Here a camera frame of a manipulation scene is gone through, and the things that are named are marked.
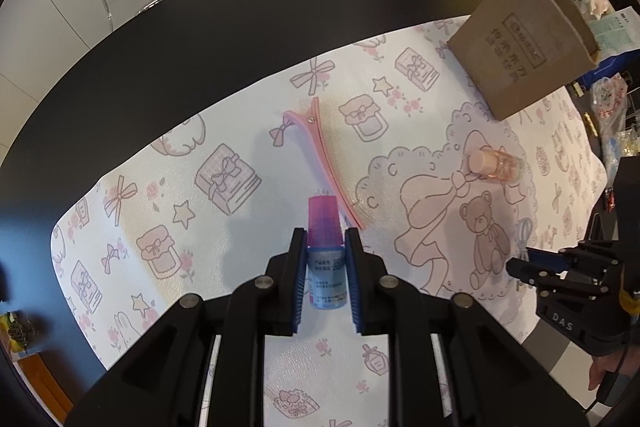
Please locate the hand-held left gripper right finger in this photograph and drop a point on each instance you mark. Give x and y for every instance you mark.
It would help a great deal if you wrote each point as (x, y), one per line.
(352, 279)

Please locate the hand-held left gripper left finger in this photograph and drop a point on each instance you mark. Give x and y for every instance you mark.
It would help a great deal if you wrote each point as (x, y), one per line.
(299, 279)

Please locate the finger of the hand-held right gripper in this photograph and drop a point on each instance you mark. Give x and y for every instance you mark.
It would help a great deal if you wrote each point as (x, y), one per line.
(547, 259)
(525, 273)

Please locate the blue bottle with pink cap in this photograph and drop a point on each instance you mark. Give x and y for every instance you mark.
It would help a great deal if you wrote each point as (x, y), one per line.
(326, 267)

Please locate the black desktop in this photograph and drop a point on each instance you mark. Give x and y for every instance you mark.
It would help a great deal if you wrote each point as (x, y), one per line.
(200, 27)

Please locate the person's right hand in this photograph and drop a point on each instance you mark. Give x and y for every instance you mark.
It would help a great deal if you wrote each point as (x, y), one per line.
(599, 372)

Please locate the small pink glass bottle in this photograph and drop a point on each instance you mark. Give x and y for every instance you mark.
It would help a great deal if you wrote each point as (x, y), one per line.
(492, 163)

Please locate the pink hair clip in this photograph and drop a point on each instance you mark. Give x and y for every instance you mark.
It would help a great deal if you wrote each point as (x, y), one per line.
(327, 152)

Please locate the white pink printed mat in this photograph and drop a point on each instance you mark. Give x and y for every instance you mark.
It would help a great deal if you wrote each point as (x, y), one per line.
(240, 132)

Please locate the clear plastic bag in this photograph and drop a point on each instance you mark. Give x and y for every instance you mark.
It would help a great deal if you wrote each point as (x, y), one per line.
(610, 107)

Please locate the brown cardboard box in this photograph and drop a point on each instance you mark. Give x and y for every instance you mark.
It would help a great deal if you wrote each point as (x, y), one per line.
(520, 42)

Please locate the pale green paper card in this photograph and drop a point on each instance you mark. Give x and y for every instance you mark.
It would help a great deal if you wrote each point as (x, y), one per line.
(612, 32)

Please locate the wooden cabinet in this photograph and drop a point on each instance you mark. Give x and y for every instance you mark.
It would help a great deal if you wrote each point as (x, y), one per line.
(45, 387)

